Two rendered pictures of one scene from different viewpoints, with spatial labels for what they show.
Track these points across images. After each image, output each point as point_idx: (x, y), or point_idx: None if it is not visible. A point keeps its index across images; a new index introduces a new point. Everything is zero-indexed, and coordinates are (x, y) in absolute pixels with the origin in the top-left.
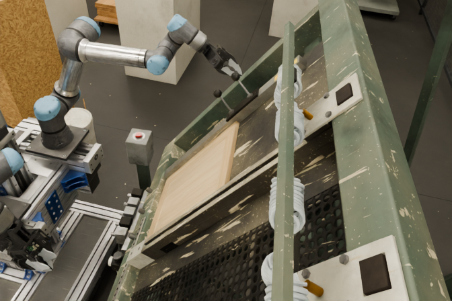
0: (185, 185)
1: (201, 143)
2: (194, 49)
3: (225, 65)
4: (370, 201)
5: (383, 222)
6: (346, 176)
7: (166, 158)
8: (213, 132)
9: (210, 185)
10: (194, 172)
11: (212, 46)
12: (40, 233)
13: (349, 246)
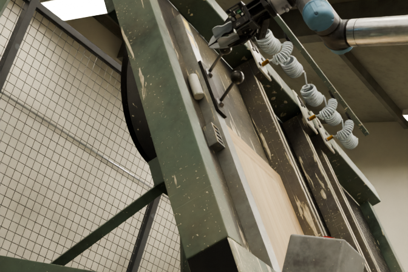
0: (275, 227)
1: (242, 170)
2: (283, 13)
3: (234, 33)
4: (285, 85)
5: (289, 88)
6: (280, 82)
7: (265, 269)
8: (232, 144)
9: (271, 183)
10: (263, 206)
11: (253, 5)
12: None
13: (296, 102)
